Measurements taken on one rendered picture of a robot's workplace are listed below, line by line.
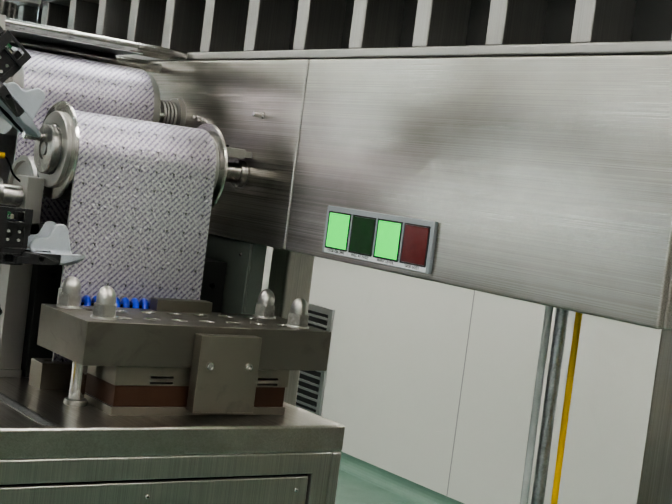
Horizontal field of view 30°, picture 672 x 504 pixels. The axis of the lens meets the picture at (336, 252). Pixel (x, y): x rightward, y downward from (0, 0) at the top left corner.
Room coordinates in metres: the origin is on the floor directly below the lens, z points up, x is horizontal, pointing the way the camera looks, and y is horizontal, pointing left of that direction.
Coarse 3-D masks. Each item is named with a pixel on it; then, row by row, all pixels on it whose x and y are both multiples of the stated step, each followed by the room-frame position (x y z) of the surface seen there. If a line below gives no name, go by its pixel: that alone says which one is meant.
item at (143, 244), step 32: (96, 192) 1.86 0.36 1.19; (128, 192) 1.89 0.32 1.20; (96, 224) 1.87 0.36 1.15; (128, 224) 1.90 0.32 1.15; (160, 224) 1.93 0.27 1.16; (192, 224) 1.96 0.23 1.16; (96, 256) 1.87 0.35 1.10; (128, 256) 1.90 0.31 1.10; (160, 256) 1.93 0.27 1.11; (192, 256) 1.96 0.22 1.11; (96, 288) 1.87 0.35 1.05; (128, 288) 1.90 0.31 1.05; (160, 288) 1.94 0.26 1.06; (192, 288) 1.97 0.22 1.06
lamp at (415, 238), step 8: (408, 232) 1.70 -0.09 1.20; (416, 232) 1.69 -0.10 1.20; (424, 232) 1.67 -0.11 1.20; (408, 240) 1.70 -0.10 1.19; (416, 240) 1.68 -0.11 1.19; (424, 240) 1.67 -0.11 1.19; (408, 248) 1.70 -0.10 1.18; (416, 248) 1.68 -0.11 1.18; (424, 248) 1.67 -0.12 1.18; (408, 256) 1.69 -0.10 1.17; (416, 256) 1.68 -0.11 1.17; (424, 256) 1.67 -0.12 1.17
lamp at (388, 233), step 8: (384, 224) 1.74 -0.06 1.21; (392, 224) 1.73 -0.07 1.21; (400, 224) 1.71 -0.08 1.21; (384, 232) 1.74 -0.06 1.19; (392, 232) 1.73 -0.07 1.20; (376, 240) 1.75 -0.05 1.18; (384, 240) 1.74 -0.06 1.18; (392, 240) 1.73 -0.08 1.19; (376, 248) 1.75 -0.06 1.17; (384, 248) 1.74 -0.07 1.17; (392, 248) 1.72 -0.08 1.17; (384, 256) 1.74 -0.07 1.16; (392, 256) 1.72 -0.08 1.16
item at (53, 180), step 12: (48, 120) 1.90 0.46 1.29; (60, 120) 1.87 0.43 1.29; (216, 144) 2.00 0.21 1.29; (216, 156) 1.99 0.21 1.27; (60, 168) 1.85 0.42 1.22; (216, 168) 1.98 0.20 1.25; (48, 180) 1.88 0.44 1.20; (60, 180) 1.86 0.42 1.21; (72, 180) 1.86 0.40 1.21; (216, 180) 1.99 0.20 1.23
